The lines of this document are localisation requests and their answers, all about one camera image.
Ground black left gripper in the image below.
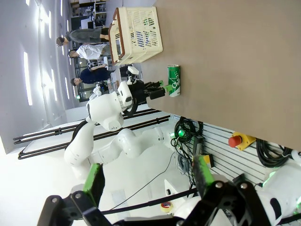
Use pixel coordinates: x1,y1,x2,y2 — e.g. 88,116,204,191
130,79,174,105

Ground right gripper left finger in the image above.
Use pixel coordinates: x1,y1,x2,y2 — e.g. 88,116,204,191
37,162,111,226

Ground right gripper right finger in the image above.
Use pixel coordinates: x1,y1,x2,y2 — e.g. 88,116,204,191
178,155,271,226

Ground green drink can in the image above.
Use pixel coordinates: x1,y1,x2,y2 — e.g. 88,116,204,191
167,64,182,98

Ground cream shopping basket brown rim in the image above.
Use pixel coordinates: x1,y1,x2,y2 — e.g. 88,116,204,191
108,6,163,66

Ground yellow black box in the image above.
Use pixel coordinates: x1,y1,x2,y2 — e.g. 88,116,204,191
202,154,214,168

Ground grey slotted base panel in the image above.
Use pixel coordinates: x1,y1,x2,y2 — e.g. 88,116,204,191
170,113,285,189

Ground black power adapter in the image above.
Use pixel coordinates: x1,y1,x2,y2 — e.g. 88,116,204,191
192,136,204,163

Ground white box with knob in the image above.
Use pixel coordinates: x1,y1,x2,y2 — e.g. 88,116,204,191
164,178,190,201

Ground tape roll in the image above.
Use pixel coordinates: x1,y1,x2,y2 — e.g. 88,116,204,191
160,202,174,214

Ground red emergency stop button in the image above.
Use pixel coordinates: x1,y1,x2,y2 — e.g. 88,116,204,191
228,132,257,151

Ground person in navy top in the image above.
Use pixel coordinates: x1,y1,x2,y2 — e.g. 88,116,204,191
70,67,113,86

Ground person in white shirt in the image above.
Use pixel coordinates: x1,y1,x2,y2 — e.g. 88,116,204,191
68,43,111,60

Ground person in grey dress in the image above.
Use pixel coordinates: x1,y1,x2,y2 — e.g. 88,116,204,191
56,27,110,48

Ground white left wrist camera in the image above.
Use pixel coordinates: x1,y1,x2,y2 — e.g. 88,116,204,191
126,66,140,85

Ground black cable coil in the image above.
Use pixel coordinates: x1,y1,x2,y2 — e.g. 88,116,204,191
255,138,293,168
173,115,204,151

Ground black right arm hose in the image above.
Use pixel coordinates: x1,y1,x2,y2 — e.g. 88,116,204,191
101,188,199,215

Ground black metal frame rail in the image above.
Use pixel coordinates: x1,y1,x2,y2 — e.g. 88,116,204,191
18,116,170,160
13,107,170,145

